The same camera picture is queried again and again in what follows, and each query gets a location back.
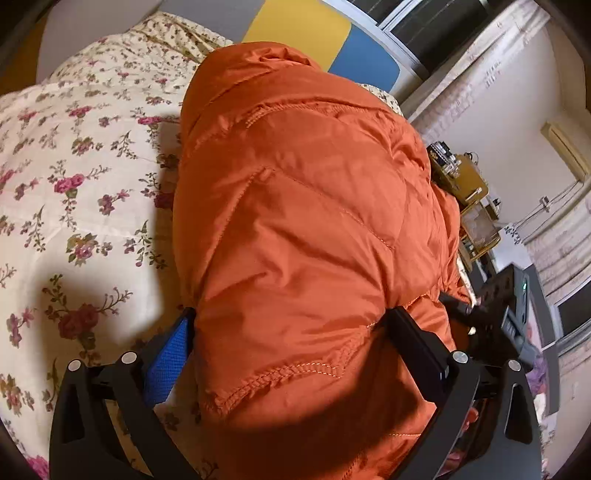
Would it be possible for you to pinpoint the floral quilt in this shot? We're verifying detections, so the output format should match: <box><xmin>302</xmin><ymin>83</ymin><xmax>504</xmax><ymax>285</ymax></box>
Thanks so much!
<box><xmin>0</xmin><ymin>11</ymin><xmax>402</xmax><ymax>480</ymax></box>

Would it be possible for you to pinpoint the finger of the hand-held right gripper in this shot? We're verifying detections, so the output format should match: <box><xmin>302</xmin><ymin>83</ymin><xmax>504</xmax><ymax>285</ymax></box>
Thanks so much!
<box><xmin>438</xmin><ymin>292</ymin><xmax>483</xmax><ymax>326</ymax></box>

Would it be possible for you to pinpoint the window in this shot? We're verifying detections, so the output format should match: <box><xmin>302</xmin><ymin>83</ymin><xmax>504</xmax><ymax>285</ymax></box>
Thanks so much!
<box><xmin>379</xmin><ymin>0</ymin><xmax>492</xmax><ymax>75</ymax></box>

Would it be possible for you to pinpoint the wooden desk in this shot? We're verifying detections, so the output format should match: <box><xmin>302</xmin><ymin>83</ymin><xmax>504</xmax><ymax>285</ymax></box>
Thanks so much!
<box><xmin>427</xmin><ymin>143</ymin><xmax>490</xmax><ymax>206</ymax></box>

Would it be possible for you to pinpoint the wicker wooden chair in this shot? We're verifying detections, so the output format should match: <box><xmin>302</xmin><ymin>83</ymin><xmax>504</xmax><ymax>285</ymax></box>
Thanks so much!
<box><xmin>457</xmin><ymin>198</ymin><xmax>503</xmax><ymax>273</ymax></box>

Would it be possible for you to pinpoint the dark box on desk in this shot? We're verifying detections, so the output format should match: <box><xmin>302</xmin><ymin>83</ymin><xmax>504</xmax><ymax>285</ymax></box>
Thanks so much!
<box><xmin>427</xmin><ymin>143</ymin><xmax>457</xmax><ymax>174</ymax></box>

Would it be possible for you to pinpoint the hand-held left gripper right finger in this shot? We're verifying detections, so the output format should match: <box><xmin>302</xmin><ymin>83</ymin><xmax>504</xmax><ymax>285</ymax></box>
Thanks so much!
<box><xmin>385</xmin><ymin>307</ymin><xmax>542</xmax><ymax>480</ymax></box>

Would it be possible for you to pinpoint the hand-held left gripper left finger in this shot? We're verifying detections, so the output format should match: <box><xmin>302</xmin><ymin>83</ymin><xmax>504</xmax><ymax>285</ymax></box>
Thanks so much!
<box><xmin>48</xmin><ymin>307</ymin><xmax>199</xmax><ymax>480</ymax></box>

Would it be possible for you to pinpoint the grey yellow blue headboard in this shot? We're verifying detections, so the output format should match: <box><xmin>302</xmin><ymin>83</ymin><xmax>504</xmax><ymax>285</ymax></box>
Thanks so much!
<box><xmin>37</xmin><ymin>0</ymin><xmax>402</xmax><ymax>93</ymax></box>

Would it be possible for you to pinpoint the patterned pink curtain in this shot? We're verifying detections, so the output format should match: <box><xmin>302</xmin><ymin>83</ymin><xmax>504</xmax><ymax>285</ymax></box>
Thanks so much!
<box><xmin>406</xmin><ymin>0</ymin><xmax>552</xmax><ymax>144</ymax></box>

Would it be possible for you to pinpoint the wall air conditioner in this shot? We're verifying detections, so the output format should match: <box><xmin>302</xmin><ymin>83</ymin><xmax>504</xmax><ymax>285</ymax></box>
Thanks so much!
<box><xmin>540</xmin><ymin>121</ymin><xmax>591</xmax><ymax>182</ymax></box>

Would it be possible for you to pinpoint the orange down jacket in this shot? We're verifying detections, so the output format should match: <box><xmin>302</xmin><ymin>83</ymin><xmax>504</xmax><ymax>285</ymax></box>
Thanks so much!
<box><xmin>173</xmin><ymin>41</ymin><xmax>476</xmax><ymax>480</ymax></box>

